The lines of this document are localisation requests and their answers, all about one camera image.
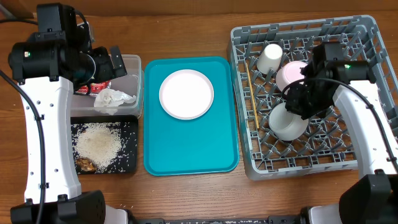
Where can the large pink plate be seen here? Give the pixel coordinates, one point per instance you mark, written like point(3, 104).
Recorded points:
point(186, 94)

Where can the red foil snack wrapper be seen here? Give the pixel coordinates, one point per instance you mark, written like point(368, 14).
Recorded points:
point(93, 89)

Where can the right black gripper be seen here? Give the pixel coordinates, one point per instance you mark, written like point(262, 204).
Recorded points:
point(302, 101)

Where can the white rice pile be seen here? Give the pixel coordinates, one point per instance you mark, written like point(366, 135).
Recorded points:
point(98, 142)

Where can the brown food scrap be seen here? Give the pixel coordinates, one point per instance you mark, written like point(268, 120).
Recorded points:
point(86, 164)

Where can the teal serving tray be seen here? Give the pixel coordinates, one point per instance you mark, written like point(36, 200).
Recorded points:
point(206, 144)

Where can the white paper cup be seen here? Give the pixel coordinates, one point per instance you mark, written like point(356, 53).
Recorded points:
point(270, 58)

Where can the black plastic tray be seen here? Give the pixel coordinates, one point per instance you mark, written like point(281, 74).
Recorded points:
point(126, 159)

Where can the small pink bowl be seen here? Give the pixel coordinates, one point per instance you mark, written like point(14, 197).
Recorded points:
point(289, 73)

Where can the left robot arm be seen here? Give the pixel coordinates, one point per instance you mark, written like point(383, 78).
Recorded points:
point(47, 69)

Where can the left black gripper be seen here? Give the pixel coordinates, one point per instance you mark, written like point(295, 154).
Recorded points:
point(108, 71)

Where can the clear plastic bin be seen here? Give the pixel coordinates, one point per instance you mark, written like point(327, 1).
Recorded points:
point(132, 84)

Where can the grey small bowl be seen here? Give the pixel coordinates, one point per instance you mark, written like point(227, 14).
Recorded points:
point(286, 125)

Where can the white napkin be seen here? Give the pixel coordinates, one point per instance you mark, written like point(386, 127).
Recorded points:
point(111, 98)

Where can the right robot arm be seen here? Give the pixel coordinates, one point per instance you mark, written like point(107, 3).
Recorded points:
point(350, 86)

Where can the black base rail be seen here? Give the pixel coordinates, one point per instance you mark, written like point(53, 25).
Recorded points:
point(273, 219)

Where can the grey dishwasher rack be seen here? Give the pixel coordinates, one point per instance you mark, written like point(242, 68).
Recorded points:
point(325, 145)

